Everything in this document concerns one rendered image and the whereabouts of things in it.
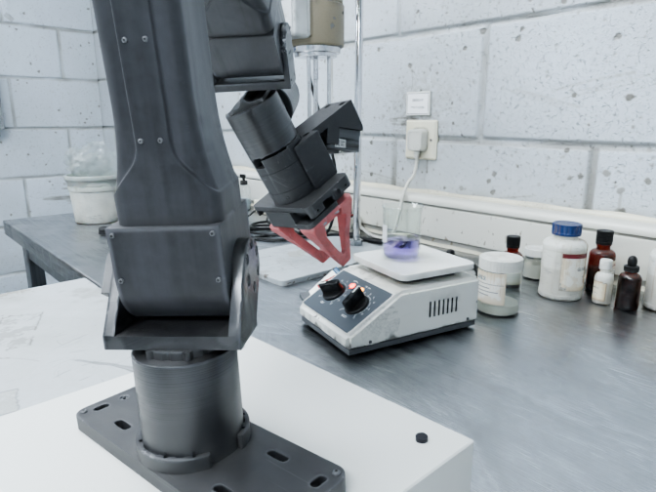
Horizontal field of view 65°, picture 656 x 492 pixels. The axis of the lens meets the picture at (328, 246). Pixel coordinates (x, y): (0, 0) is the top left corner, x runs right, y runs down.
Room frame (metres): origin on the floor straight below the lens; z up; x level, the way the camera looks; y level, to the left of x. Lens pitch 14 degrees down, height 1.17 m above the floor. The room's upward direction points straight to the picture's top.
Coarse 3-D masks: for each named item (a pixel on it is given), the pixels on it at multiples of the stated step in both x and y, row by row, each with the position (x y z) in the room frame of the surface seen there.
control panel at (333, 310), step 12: (336, 276) 0.68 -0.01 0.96; (348, 276) 0.66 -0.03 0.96; (348, 288) 0.63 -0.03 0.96; (372, 288) 0.61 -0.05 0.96; (312, 300) 0.65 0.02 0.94; (324, 300) 0.64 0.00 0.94; (336, 300) 0.62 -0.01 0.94; (372, 300) 0.59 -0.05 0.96; (384, 300) 0.58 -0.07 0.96; (324, 312) 0.61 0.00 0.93; (336, 312) 0.60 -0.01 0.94; (360, 312) 0.58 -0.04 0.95; (336, 324) 0.58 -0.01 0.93; (348, 324) 0.57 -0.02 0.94
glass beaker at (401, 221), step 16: (384, 208) 0.66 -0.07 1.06; (400, 208) 0.69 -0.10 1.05; (416, 208) 0.68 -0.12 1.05; (384, 224) 0.66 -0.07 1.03; (400, 224) 0.64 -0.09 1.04; (416, 224) 0.65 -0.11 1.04; (384, 240) 0.66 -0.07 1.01; (400, 240) 0.64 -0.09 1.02; (416, 240) 0.65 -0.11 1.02; (384, 256) 0.66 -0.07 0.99; (400, 256) 0.64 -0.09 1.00; (416, 256) 0.65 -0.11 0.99
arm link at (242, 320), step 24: (240, 240) 0.31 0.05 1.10; (240, 264) 0.29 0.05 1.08; (240, 288) 0.29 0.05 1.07; (120, 312) 0.29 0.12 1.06; (240, 312) 0.28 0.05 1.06; (120, 336) 0.28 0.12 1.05; (144, 336) 0.28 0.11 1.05; (168, 336) 0.28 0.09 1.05; (192, 336) 0.28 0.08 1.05; (216, 336) 0.27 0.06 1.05; (240, 336) 0.27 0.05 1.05
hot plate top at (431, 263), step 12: (360, 252) 0.70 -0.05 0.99; (372, 252) 0.70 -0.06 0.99; (420, 252) 0.70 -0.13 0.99; (432, 252) 0.70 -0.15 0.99; (444, 252) 0.70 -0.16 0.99; (372, 264) 0.64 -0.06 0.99; (384, 264) 0.64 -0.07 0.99; (396, 264) 0.64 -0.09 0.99; (408, 264) 0.64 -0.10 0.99; (420, 264) 0.64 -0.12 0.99; (432, 264) 0.64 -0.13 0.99; (444, 264) 0.64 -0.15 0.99; (456, 264) 0.64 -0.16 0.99; (468, 264) 0.64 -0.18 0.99; (396, 276) 0.60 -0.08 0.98; (408, 276) 0.59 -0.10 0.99; (420, 276) 0.60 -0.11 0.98; (432, 276) 0.61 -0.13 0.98
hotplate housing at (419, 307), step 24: (360, 264) 0.70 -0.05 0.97; (384, 288) 0.60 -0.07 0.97; (408, 288) 0.59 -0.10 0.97; (432, 288) 0.61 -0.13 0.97; (456, 288) 0.62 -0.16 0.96; (312, 312) 0.63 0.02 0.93; (384, 312) 0.57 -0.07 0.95; (408, 312) 0.58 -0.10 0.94; (432, 312) 0.60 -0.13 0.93; (456, 312) 0.62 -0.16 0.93; (336, 336) 0.57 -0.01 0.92; (360, 336) 0.55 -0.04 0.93; (384, 336) 0.57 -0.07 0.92; (408, 336) 0.59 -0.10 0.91
